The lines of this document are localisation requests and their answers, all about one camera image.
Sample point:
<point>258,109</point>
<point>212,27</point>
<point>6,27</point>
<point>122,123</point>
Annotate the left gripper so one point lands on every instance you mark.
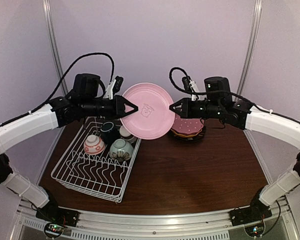
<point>119,101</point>

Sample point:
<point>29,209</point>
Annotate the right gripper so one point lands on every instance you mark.
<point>187,111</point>

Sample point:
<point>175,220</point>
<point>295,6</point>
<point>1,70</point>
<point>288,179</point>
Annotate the dark pink polka dot plate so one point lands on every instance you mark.
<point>187,126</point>

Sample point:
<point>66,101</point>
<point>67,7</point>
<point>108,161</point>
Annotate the light pink plate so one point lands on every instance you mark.
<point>154,118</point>

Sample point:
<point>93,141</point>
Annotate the yellow polka dot plate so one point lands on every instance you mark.
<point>185,135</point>

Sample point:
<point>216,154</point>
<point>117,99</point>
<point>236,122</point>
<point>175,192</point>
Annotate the white and brown cup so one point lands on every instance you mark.
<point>126,135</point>

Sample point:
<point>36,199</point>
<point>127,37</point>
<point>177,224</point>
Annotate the dark green mug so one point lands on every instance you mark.
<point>109,133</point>

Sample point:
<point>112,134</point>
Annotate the black rimmed cream plate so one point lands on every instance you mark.
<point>200,137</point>

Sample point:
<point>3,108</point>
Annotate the light blue bowl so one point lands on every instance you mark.
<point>121,150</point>

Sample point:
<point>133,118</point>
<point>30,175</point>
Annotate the white bowl red pattern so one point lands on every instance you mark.
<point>93,145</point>

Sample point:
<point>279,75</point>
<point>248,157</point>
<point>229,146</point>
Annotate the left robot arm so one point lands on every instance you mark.
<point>89,97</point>

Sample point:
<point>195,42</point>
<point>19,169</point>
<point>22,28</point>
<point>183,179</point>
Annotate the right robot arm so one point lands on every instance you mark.
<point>217,103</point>

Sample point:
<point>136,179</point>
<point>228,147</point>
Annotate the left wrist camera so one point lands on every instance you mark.
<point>113,87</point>

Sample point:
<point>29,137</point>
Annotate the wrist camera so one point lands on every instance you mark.
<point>191,86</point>
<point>113,87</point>

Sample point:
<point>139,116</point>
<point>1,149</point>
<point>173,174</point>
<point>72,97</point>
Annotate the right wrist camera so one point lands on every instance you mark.
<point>191,86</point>

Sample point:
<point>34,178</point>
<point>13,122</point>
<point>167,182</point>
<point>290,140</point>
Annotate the white wire dish rack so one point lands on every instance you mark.
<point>98,175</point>

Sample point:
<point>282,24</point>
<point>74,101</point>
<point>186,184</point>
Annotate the right aluminium frame post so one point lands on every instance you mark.
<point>253,36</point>

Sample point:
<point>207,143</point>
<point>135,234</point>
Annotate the aluminium frame post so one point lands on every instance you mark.
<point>47,10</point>
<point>253,36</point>

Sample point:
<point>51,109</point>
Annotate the left aluminium frame post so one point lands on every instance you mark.
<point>47,10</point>

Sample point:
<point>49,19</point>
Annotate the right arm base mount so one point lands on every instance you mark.
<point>255,212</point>

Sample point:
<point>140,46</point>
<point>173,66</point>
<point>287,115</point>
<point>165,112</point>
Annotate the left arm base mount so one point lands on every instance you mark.
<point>57,215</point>

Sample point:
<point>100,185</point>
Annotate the aluminium front rail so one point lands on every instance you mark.
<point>214,225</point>

